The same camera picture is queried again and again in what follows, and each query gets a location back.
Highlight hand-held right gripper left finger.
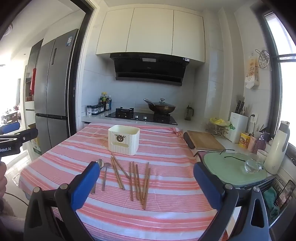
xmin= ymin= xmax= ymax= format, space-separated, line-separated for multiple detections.
xmin=24 ymin=161 xmax=101 ymax=241

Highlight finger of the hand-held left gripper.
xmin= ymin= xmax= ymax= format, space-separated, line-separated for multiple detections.
xmin=0 ymin=122 xmax=21 ymax=135
xmin=0 ymin=128 xmax=38 ymax=149

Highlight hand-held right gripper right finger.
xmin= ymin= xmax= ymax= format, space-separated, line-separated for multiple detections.
xmin=193 ymin=162 xmax=272 ymax=241

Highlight row of wooden chopsticks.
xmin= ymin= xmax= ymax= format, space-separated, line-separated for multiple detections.
xmin=110 ymin=153 xmax=149 ymax=207

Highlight white ribbed utensil box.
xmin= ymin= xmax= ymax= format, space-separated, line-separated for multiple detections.
xmin=108 ymin=125 xmax=140 ymax=155

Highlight single wooden chopstick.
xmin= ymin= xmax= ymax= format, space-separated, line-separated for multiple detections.
xmin=143 ymin=167 xmax=151 ymax=210

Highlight person's left forearm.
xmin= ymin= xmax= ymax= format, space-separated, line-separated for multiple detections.
xmin=0 ymin=200 xmax=25 ymax=233

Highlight person's left hand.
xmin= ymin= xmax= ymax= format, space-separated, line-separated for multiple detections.
xmin=0 ymin=161 xmax=8 ymax=194

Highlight dark wooden furniture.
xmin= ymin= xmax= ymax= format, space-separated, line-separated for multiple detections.
xmin=2 ymin=111 xmax=19 ymax=124

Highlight green white cardboard box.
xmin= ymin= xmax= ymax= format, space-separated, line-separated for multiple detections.
xmin=32 ymin=138 xmax=42 ymax=155

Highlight light green tray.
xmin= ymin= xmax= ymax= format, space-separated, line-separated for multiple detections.
xmin=203 ymin=151 xmax=274 ymax=185

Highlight wooden cutting board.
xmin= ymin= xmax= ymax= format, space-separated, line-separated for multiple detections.
xmin=186 ymin=130 xmax=226 ymax=151

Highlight clear glass cup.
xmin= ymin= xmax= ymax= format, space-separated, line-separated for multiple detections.
xmin=244 ymin=153 xmax=264 ymax=174

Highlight black ribbed pad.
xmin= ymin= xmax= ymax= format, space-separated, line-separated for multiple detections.
xmin=183 ymin=132 xmax=196 ymax=150

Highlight grey refrigerator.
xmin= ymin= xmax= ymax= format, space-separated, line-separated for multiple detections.
xmin=34 ymin=29 xmax=79 ymax=155

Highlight red hanging cloth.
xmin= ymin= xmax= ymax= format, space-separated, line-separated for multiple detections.
xmin=30 ymin=68 xmax=37 ymax=91

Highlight pink striped tablecloth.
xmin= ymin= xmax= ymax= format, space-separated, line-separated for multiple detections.
xmin=18 ymin=122 xmax=229 ymax=241

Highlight yellow printed cup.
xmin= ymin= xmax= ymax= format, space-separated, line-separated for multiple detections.
xmin=240 ymin=132 xmax=251 ymax=148

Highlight pink cup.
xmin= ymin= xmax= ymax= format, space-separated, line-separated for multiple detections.
xmin=248 ymin=135 xmax=258 ymax=153

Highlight teal cloth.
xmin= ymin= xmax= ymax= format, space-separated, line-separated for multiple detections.
xmin=263 ymin=187 xmax=281 ymax=217

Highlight yellow plastic bag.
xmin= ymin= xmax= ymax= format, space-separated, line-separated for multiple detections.
xmin=209 ymin=117 xmax=231 ymax=127

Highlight white knife block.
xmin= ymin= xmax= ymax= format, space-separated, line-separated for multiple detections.
xmin=229 ymin=112 xmax=249 ymax=143

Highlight purple bottle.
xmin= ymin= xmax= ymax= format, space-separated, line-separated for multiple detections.
xmin=256 ymin=133 xmax=267 ymax=151

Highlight dark glass pitcher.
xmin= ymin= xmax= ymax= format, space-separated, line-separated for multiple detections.
xmin=184 ymin=105 xmax=194 ymax=121

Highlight white thermos jug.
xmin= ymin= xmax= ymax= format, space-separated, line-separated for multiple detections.
xmin=263 ymin=121 xmax=291 ymax=175

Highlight dark phone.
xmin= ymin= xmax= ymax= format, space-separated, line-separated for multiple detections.
xmin=277 ymin=180 xmax=296 ymax=210

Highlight black gas stove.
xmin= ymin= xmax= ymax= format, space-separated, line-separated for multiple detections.
xmin=105 ymin=107 xmax=178 ymax=126

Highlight dark wok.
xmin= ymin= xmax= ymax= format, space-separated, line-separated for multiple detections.
xmin=143 ymin=99 xmax=176 ymax=115

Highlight glass wok lid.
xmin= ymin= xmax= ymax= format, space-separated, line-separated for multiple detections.
xmin=151 ymin=98 xmax=173 ymax=108

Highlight orange printed hanging bag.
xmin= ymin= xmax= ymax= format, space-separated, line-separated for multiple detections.
xmin=244 ymin=55 xmax=260 ymax=90

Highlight black range hood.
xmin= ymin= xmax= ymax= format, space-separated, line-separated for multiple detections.
xmin=110 ymin=53 xmax=191 ymax=87

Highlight round metal trivet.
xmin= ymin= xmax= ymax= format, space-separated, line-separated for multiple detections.
xmin=255 ymin=49 xmax=271 ymax=69

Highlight thin black cable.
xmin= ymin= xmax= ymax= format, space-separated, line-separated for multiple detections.
xmin=4 ymin=191 xmax=30 ymax=206

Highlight wire dish rack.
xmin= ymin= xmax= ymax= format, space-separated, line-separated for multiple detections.
xmin=206 ymin=120 xmax=233 ymax=142

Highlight black door frame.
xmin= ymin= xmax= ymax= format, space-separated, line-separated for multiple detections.
xmin=67 ymin=0 xmax=97 ymax=140

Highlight black handled kitchen knives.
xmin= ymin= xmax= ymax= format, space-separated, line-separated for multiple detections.
xmin=234 ymin=95 xmax=246 ymax=114

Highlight black window frame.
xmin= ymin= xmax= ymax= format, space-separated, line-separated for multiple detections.
xmin=262 ymin=9 xmax=296 ymax=142

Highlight white wall cabinet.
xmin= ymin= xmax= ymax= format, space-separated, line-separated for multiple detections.
xmin=96 ymin=8 xmax=206 ymax=63

